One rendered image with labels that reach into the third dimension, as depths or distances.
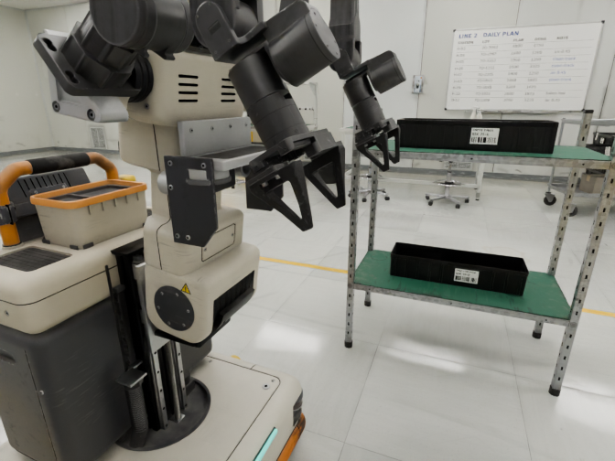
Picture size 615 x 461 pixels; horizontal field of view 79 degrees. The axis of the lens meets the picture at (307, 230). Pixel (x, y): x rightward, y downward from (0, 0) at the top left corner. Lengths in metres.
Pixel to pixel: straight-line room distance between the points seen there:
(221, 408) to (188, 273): 0.56
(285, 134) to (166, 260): 0.44
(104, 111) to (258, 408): 0.91
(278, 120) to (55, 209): 0.68
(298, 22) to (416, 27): 6.08
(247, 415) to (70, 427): 0.44
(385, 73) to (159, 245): 0.57
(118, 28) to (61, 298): 0.58
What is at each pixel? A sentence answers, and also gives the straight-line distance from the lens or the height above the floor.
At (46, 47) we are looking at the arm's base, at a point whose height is 1.20.
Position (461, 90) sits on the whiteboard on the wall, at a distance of 6.36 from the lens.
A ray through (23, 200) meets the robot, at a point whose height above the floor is 0.90.
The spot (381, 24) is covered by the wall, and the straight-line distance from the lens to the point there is 6.61.
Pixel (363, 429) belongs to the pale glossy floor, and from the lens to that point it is 1.57.
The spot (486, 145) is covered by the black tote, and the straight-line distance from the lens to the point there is 1.64.
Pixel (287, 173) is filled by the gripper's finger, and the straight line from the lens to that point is 0.40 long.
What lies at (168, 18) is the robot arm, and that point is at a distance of 0.57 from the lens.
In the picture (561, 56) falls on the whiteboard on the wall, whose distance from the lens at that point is 6.49.
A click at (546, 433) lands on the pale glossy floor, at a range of 1.77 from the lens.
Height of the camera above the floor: 1.13
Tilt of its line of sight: 19 degrees down
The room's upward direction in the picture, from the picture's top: straight up
